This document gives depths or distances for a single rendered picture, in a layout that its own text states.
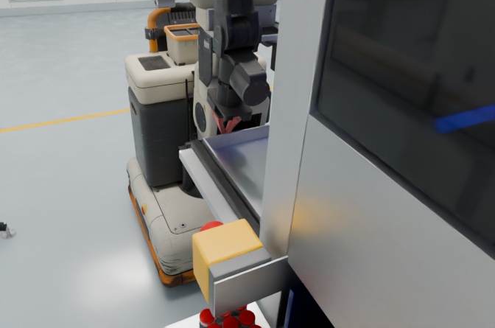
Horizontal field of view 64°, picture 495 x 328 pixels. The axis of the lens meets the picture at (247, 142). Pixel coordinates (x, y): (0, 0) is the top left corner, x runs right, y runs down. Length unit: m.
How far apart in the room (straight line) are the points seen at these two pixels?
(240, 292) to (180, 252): 1.07
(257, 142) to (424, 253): 0.67
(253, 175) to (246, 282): 0.39
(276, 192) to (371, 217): 0.15
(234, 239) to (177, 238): 1.06
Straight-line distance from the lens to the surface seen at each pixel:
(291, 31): 0.37
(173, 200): 1.69
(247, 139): 0.92
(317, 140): 0.36
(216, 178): 0.78
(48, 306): 1.81
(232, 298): 0.48
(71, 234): 2.04
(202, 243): 0.47
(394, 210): 0.30
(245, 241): 0.48
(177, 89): 1.52
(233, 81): 0.74
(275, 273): 0.48
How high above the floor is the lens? 1.38
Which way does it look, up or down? 32 degrees down
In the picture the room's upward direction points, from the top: 3 degrees clockwise
